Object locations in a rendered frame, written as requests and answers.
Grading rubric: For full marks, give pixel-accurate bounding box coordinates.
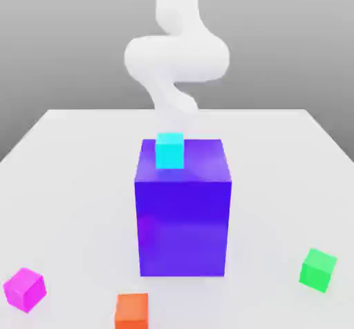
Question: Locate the small cyan cube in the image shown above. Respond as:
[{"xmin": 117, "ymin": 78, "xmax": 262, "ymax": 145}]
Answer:
[{"xmin": 155, "ymin": 132, "xmax": 185, "ymax": 170}]

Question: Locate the small orange cube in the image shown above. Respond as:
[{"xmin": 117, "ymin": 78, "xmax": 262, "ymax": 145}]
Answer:
[{"xmin": 114, "ymin": 292, "xmax": 149, "ymax": 329}]

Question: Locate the small green cube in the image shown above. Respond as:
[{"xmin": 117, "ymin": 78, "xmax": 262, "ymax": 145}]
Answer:
[{"xmin": 298, "ymin": 247, "xmax": 338, "ymax": 294}]

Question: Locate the small magenta cube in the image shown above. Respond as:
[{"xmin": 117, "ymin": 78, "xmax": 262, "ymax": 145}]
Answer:
[{"xmin": 2, "ymin": 267, "xmax": 48, "ymax": 314}]

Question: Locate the large purple box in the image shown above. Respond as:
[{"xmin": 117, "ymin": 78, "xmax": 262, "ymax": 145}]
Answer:
[{"xmin": 133, "ymin": 138, "xmax": 232, "ymax": 278}]

